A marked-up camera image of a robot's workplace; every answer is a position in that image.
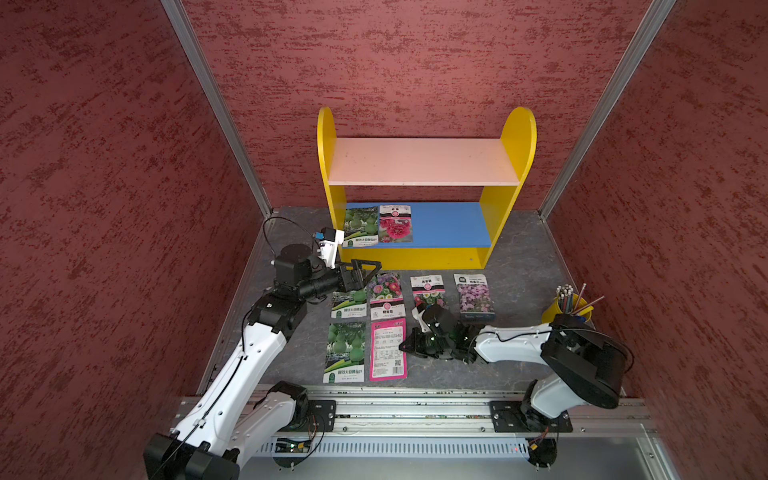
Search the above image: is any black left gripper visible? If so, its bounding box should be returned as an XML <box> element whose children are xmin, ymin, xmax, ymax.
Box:
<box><xmin>298</xmin><ymin>258</ymin><xmax>381</xmax><ymax>301</ymax></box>

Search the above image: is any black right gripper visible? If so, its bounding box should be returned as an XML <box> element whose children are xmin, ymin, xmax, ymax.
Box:
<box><xmin>398</xmin><ymin>328</ymin><xmax>454</xmax><ymax>360</ymax></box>

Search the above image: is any pink back-side seed bag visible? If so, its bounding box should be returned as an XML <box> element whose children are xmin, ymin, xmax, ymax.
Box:
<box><xmin>370</xmin><ymin>318</ymin><xmax>407</xmax><ymax>381</ymax></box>

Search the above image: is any green gourd seed bag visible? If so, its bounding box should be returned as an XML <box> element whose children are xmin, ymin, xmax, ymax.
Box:
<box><xmin>330</xmin><ymin>290</ymin><xmax>368</xmax><ymax>319</ymax></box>

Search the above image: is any aster seed bag top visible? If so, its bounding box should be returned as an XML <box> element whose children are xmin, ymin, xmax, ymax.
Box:
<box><xmin>368</xmin><ymin>272</ymin><xmax>406</xmax><ymax>322</ymax></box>

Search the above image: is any pink flower seed bag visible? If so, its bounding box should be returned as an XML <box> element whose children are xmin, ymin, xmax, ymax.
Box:
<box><xmin>378</xmin><ymin>205</ymin><xmax>413</xmax><ymax>244</ymax></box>
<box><xmin>410</xmin><ymin>274</ymin><xmax>446</xmax><ymax>308</ymax></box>

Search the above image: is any pink flower seed bag top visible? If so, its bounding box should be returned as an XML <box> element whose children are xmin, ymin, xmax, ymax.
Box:
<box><xmin>410</xmin><ymin>274</ymin><xmax>446</xmax><ymax>308</ymax></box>

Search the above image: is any purple flower seed bag top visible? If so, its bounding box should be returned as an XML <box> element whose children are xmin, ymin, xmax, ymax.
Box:
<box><xmin>454</xmin><ymin>273</ymin><xmax>496</xmax><ymax>321</ymax></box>

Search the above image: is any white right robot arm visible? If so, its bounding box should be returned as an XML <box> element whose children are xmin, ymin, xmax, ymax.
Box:
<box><xmin>399</xmin><ymin>305</ymin><xmax>634</xmax><ymax>437</ymax></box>

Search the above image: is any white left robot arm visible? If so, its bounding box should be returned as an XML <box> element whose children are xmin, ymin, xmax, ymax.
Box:
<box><xmin>143</xmin><ymin>240</ymin><xmax>382</xmax><ymax>479</ymax></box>

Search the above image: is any yellow shelf unit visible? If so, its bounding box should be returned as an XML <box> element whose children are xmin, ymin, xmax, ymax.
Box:
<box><xmin>317</xmin><ymin>107</ymin><xmax>537</xmax><ymax>270</ymax></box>

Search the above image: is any yellow pen cup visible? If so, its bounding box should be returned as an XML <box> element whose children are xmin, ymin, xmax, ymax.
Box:
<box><xmin>541</xmin><ymin>283</ymin><xmax>604</xmax><ymax>324</ymax></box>

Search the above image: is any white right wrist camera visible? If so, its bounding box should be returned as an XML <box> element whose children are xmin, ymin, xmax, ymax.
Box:
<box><xmin>412</xmin><ymin>308</ymin><xmax>431</xmax><ymax>334</ymax></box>

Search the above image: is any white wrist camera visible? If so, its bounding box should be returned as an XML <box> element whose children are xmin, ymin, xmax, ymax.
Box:
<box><xmin>412</xmin><ymin>308</ymin><xmax>431</xmax><ymax>334</ymax></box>
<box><xmin>315</xmin><ymin>227</ymin><xmax>344</xmax><ymax>269</ymax></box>

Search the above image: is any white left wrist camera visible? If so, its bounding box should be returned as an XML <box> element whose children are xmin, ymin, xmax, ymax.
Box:
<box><xmin>315</xmin><ymin>227</ymin><xmax>344</xmax><ymax>269</ymax></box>

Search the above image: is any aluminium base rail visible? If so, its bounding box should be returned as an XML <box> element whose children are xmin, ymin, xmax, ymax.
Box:
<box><xmin>149</xmin><ymin>383</ymin><xmax>679</xmax><ymax>480</ymax></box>

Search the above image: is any aluminium corner post left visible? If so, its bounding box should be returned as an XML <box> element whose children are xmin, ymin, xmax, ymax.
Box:
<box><xmin>161</xmin><ymin>0</ymin><xmax>273</xmax><ymax>217</ymax></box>

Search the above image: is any aluminium corner post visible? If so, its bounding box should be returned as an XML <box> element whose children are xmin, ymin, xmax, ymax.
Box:
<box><xmin>539</xmin><ymin>0</ymin><xmax>676</xmax><ymax>223</ymax></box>
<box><xmin>161</xmin><ymin>0</ymin><xmax>273</xmax><ymax>217</ymax></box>

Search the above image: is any aluminium corner post right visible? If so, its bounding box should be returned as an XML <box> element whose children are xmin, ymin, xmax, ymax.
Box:
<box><xmin>539</xmin><ymin>0</ymin><xmax>676</xmax><ymax>223</ymax></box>

